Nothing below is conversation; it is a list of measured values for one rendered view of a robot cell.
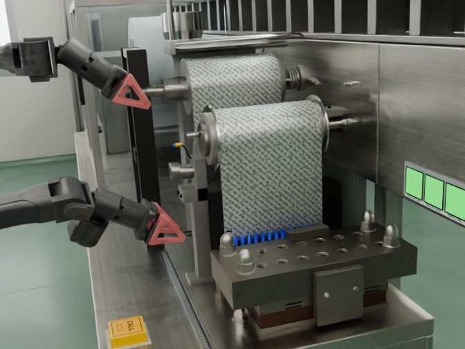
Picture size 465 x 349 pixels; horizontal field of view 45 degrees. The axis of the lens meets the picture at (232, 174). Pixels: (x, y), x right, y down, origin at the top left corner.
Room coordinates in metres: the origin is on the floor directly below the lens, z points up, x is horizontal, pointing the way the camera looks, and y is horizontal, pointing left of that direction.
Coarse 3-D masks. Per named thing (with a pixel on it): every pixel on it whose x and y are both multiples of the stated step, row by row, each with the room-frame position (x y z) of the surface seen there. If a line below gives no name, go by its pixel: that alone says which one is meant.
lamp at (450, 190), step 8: (448, 184) 0.91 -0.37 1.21; (448, 192) 0.91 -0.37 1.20; (456, 192) 0.89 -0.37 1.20; (464, 192) 0.87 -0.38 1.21; (448, 200) 0.90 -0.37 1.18; (456, 200) 0.89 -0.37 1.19; (464, 200) 0.87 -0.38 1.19; (448, 208) 0.90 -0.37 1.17; (456, 208) 0.88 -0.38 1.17; (464, 208) 0.86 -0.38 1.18; (464, 216) 0.86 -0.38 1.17
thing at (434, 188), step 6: (426, 180) 0.97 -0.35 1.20; (432, 180) 0.95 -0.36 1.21; (438, 180) 0.93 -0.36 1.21; (426, 186) 0.96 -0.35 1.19; (432, 186) 0.95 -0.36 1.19; (438, 186) 0.93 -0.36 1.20; (426, 192) 0.96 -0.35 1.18; (432, 192) 0.95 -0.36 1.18; (438, 192) 0.93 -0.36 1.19; (426, 198) 0.96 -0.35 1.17; (432, 198) 0.95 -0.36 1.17; (438, 198) 0.93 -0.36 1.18; (432, 204) 0.95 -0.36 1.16; (438, 204) 0.93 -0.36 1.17
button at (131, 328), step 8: (120, 320) 1.01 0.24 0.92; (128, 320) 1.01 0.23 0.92; (136, 320) 1.01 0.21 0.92; (112, 328) 0.98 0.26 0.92; (120, 328) 0.98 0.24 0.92; (128, 328) 0.98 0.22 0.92; (136, 328) 0.98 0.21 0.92; (144, 328) 0.98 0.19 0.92; (112, 336) 0.96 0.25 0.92; (120, 336) 0.95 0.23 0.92; (128, 336) 0.96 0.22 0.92; (136, 336) 0.96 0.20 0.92; (144, 336) 0.96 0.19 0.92; (112, 344) 0.95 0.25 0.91; (120, 344) 0.95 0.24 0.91; (128, 344) 0.95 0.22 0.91
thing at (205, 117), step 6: (318, 108) 1.24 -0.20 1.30; (204, 114) 1.20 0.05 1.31; (204, 120) 1.20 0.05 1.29; (210, 120) 1.17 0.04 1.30; (210, 126) 1.16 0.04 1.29; (210, 132) 1.15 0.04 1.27; (210, 138) 1.16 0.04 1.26; (210, 144) 1.16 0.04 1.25; (216, 144) 1.15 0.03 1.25; (210, 150) 1.16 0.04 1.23; (216, 150) 1.15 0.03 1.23; (204, 156) 1.23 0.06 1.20; (210, 156) 1.17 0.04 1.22; (216, 156) 1.16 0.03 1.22; (210, 162) 1.17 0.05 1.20
